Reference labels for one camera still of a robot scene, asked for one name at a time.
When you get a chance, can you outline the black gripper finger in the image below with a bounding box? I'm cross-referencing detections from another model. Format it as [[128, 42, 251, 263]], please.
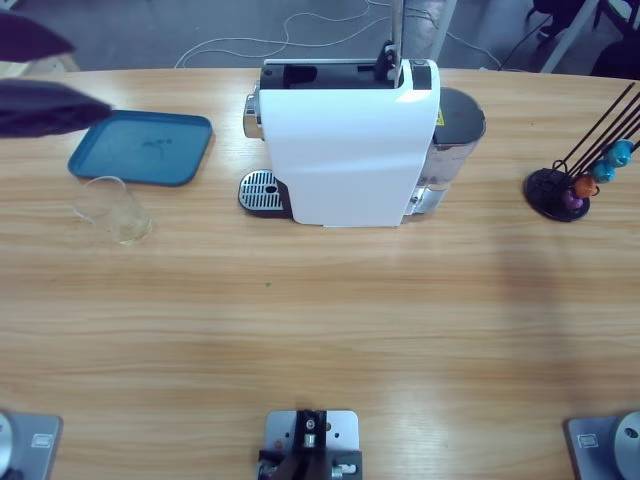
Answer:
[[0, 9, 77, 62], [0, 78, 114, 140]]

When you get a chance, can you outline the clear glass cup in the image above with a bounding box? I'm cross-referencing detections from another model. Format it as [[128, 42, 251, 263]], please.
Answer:
[[72, 174, 154, 247]]

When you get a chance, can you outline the silver coffee machine lever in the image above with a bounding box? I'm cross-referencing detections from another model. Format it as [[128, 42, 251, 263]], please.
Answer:
[[373, 0, 407, 89]]

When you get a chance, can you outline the teal coffee capsule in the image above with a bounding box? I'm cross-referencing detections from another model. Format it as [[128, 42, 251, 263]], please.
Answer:
[[610, 138, 635, 164], [592, 159, 617, 184]]

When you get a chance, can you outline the white capsule coffee machine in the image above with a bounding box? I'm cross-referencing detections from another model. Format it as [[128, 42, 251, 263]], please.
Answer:
[[237, 57, 444, 230]]

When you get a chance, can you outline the grey coffee machine water tank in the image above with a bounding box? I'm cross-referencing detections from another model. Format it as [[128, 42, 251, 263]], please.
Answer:
[[409, 85, 487, 216]]

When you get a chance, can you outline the orange coffee capsule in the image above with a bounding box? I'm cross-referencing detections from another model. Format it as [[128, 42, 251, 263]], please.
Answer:
[[573, 174, 599, 199]]

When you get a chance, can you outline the wooden crate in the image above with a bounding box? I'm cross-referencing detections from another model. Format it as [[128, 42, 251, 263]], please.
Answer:
[[27, 49, 81, 75]]

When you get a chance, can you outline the teal plastic tray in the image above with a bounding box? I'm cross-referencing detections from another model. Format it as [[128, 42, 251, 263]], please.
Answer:
[[67, 109, 215, 189]]

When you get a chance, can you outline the silver drip grid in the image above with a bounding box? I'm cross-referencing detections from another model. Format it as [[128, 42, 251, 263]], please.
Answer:
[[238, 169, 285, 211]]

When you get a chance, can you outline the black capsule holder with rods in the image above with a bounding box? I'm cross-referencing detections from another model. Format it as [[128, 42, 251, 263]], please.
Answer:
[[523, 82, 640, 222]]

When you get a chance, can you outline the white metal table leg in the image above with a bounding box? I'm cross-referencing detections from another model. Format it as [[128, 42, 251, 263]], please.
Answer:
[[539, 0, 601, 75]]

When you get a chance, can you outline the white cable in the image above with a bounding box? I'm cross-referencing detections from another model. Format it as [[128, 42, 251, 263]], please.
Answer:
[[444, 30, 501, 71], [173, 0, 374, 70]]

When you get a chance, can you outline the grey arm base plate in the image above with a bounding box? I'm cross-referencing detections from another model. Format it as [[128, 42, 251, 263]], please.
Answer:
[[0, 409, 65, 480], [563, 410, 640, 480]]

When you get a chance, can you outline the black power cable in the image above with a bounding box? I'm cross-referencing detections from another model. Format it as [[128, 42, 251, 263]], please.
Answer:
[[499, 22, 544, 70]]

